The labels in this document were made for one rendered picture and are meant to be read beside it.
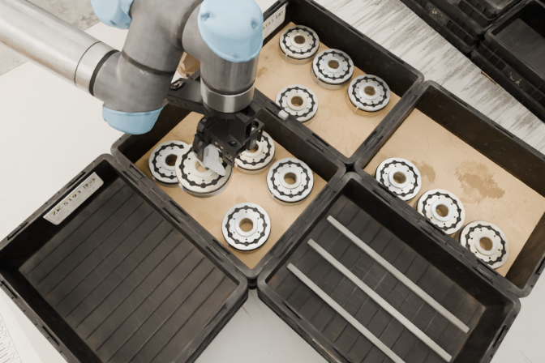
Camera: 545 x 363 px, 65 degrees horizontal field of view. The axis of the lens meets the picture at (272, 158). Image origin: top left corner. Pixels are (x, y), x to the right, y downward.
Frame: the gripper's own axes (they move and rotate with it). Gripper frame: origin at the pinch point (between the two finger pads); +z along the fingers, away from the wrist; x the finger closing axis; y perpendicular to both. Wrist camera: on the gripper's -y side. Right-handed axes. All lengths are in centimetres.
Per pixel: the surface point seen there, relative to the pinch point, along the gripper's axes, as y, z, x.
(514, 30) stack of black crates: 31, 41, 145
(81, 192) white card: -18.6, 13.8, -19.2
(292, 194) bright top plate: 13.7, 13.0, 10.0
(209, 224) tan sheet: 4.0, 18.2, -5.4
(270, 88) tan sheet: -8.3, 13.1, 29.0
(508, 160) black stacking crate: 46, 7, 48
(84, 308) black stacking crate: -2.9, 22.5, -33.4
